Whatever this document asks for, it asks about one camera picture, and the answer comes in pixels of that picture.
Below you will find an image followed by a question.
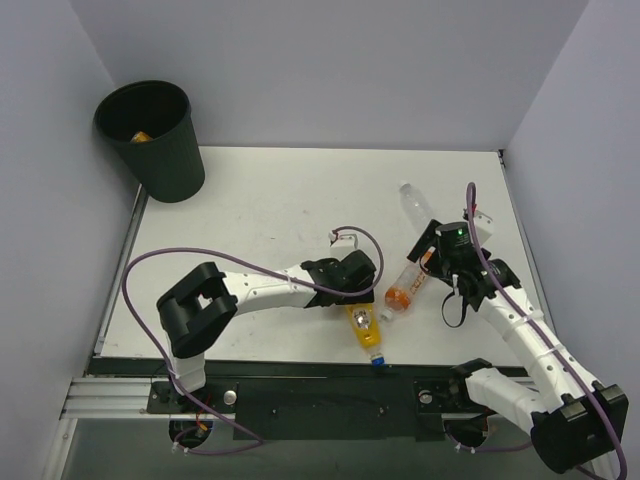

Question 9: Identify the small orange juice bottle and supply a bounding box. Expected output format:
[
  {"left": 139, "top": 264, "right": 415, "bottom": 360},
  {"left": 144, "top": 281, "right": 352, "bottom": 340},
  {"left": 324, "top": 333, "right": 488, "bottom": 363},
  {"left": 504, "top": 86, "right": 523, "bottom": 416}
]
[{"left": 130, "top": 131, "right": 153, "bottom": 144}]

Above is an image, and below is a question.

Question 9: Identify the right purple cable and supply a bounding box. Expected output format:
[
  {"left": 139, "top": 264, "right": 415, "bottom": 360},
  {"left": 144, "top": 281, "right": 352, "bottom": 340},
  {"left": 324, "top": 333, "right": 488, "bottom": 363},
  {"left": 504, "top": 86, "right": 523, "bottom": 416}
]
[{"left": 447, "top": 182, "right": 629, "bottom": 480}]

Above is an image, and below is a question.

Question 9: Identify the black plastic trash bin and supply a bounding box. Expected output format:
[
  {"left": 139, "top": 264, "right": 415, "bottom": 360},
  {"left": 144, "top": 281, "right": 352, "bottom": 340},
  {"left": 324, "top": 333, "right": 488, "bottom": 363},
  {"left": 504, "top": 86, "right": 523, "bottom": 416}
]
[{"left": 94, "top": 80, "right": 206, "bottom": 203}]

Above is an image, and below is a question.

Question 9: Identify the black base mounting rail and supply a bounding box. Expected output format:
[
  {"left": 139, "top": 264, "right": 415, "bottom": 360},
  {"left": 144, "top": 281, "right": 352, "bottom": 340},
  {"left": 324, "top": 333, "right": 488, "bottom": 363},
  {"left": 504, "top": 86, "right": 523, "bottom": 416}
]
[{"left": 87, "top": 357, "right": 531, "bottom": 444}]

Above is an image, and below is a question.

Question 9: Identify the aluminium frame rail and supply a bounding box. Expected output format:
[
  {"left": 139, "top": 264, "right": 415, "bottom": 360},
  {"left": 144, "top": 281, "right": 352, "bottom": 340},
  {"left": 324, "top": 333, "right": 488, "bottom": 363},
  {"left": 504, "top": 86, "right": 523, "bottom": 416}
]
[{"left": 60, "top": 377, "right": 151, "bottom": 420}]

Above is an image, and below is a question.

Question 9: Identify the black strap loop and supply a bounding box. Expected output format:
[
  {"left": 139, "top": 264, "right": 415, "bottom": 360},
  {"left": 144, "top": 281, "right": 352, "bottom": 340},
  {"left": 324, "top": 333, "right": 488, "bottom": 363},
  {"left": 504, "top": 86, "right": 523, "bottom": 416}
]
[{"left": 440, "top": 292, "right": 469, "bottom": 330}]

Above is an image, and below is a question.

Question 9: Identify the orange label clear bottle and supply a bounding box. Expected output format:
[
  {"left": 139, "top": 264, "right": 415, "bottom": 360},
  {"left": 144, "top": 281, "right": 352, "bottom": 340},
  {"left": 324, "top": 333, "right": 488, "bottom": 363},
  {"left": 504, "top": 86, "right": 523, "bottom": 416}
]
[{"left": 379, "top": 248, "right": 435, "bottom": 322}]

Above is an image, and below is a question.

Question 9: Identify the yellow bottle with blue cap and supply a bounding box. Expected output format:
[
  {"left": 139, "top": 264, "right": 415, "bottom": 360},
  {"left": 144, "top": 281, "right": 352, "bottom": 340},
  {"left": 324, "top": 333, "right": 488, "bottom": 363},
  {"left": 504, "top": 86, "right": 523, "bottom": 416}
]
[{"left": 346, "top": 304, "right": 385, "bottom": 367}]

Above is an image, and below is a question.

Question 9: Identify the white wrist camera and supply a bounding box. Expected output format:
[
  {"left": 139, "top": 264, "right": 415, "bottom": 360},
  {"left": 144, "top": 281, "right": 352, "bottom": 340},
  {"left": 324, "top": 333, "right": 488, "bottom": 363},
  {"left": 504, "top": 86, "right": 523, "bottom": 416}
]
[
  {"left": 329, "top": 231, "right": 358, "bottom": 252},
  {"left": 473, "top": 206, "right": 495, "bottom": 246}
]

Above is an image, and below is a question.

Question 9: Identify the clear empty water bottle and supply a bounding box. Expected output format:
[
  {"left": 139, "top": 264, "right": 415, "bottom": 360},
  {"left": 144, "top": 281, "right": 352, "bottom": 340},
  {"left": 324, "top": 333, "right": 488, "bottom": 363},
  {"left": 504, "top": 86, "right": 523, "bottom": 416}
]
[{"left": 399, "top": 182, "right": 434, "bottom": 234}]

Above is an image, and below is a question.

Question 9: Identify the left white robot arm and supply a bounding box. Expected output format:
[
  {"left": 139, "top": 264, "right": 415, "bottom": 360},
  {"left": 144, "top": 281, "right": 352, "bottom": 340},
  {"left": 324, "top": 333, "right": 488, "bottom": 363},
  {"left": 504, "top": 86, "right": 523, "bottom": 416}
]
[{"left": 156, "top": 250, "right": 376, "bottom": 412}]

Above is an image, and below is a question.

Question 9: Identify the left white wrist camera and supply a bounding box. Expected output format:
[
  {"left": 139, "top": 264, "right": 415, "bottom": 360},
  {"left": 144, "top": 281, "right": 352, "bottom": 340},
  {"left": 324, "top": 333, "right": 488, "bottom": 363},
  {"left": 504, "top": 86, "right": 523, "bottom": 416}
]
[{"left": 329, "top": 231, "right": 358, "bottom": 252}]

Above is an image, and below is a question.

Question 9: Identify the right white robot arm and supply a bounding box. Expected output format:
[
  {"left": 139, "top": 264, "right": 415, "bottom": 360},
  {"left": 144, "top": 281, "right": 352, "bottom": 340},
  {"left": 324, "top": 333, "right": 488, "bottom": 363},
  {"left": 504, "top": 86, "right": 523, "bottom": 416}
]
[{"left": 409, "top": 220, "right": 629, "bottom": 474}]

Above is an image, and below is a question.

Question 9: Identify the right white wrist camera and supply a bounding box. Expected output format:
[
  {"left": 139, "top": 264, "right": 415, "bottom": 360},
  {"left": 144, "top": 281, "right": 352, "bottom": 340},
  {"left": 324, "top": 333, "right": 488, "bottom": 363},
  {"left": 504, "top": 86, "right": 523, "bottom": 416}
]
[{"left": 473, "top": 206, "right": 495, "bottom": 246}]

